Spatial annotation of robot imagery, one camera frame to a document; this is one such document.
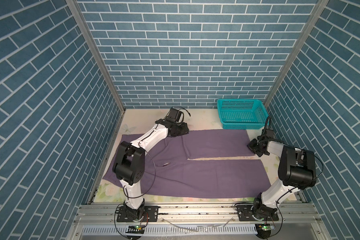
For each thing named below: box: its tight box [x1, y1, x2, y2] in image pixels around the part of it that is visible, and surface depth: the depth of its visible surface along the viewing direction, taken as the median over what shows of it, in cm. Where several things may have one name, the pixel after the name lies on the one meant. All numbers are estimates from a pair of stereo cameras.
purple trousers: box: [102, 129, 272, 198], surface depth 90 cm
